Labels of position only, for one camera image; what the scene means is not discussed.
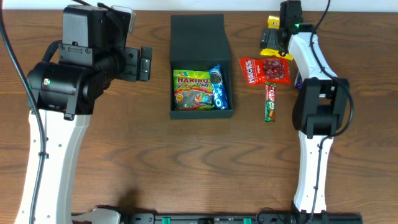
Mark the red Hacks candy bag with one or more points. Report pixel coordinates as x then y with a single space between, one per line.
260 71

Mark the green Haribo gummy bag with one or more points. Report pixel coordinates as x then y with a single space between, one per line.
192 90

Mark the black cardboard box with lid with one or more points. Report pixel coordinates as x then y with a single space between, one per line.
199 42

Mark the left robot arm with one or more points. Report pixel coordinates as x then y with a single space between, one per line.
63 88

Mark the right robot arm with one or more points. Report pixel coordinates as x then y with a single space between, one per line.
323 109

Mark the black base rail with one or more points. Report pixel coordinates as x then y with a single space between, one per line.
217 219

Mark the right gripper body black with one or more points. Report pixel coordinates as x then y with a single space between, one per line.
277 39

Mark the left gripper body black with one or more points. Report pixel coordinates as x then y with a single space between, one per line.
133 64

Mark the KitKat Milo bar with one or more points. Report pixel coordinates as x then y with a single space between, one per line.
270 102

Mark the blue Oreo cookie pack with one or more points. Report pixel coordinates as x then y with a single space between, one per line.
219 92

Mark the dark blue chocolate bar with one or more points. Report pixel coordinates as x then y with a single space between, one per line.
298 83

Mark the yellow candy bag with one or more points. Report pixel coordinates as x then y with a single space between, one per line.
269 44

